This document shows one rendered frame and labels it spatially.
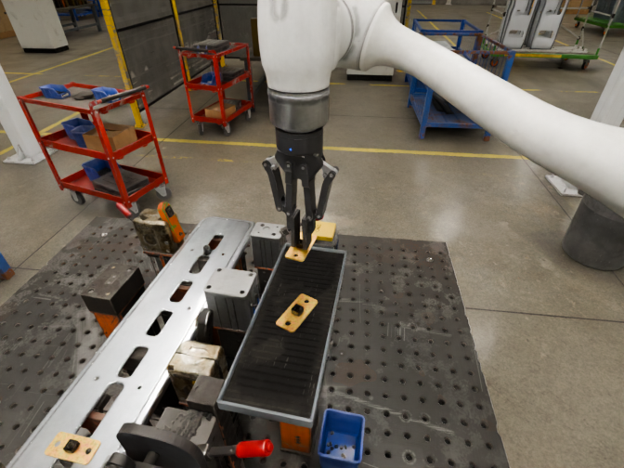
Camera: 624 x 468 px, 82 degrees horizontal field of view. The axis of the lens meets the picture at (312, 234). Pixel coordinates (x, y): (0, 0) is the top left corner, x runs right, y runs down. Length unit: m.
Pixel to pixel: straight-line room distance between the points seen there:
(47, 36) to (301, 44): 10.45
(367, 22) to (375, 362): 0.89
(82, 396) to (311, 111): 0.67
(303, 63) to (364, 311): 0.94
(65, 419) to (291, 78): 0.70
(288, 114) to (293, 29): 0.11
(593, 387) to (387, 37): 2.04
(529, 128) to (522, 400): 1.75
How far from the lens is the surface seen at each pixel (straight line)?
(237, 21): 7.97
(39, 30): 10.95
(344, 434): 1.05
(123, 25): 5.26
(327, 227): 0.85
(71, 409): 0.86
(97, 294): 1.01
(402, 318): 1.28
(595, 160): 0.50
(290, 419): 0.55
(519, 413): 2.09
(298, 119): 0.53
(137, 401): 0.81
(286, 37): 0.50
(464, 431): 1.12
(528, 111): 0.51
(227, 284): 0.80
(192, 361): 0.73
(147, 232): 1.17
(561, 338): 2.49
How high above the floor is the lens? 1.66
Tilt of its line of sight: 37 degrees down
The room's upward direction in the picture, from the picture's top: straight up
